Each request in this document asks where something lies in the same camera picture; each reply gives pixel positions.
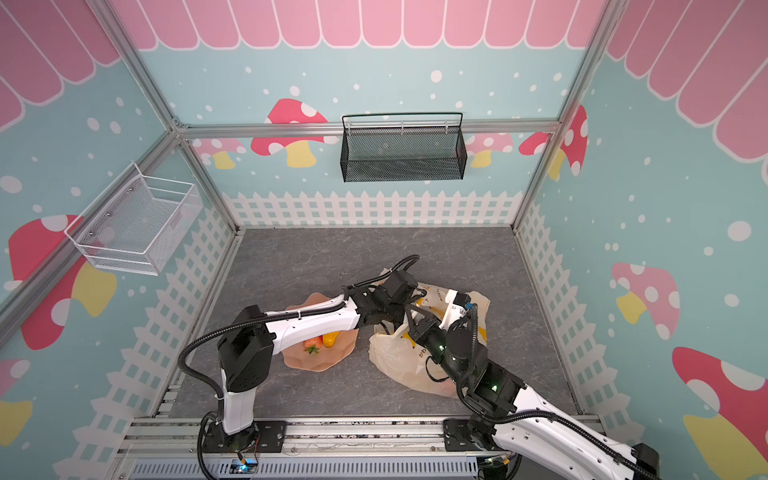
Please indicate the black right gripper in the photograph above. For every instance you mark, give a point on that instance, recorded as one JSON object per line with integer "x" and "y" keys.
{"x": 421, "y": 327}

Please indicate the beige plastic bag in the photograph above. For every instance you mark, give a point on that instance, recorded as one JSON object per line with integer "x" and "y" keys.
{"x": 405, "y": 362}

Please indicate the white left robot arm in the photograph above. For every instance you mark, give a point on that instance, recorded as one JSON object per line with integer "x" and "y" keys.
{"x": 246, "y": 347}

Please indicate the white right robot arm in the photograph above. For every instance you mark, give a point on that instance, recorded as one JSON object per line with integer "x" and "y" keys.
{"x": 509, "y": 415}

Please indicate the yellow lemon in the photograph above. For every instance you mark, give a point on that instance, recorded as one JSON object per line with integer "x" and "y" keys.
{"x": 329, "y": 340}

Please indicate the pink scalloped fruit bowl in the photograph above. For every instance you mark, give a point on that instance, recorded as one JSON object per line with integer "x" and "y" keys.
{"x": 296, "y": 358}

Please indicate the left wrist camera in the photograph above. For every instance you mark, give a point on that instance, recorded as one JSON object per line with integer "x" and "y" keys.
{"x": 400, "y": 286}

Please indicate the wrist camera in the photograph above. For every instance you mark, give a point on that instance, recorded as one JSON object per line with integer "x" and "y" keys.
{"x": 400, "y": 286}
{"x": 458, "y": 304}

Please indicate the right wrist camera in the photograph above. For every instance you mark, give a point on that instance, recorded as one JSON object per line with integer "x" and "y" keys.
{"x": 458, "y": 304}

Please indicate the black mesh wall basket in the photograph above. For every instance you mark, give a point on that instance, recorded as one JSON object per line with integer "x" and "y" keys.
{"x": 403, "y": 147}

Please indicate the white wire wall basket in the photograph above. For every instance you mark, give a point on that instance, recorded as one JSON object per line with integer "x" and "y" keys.
{"x": 137, "y": 225}

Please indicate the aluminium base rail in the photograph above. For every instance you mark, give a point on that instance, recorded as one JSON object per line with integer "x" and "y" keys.
{"x": 311, "y": 448}

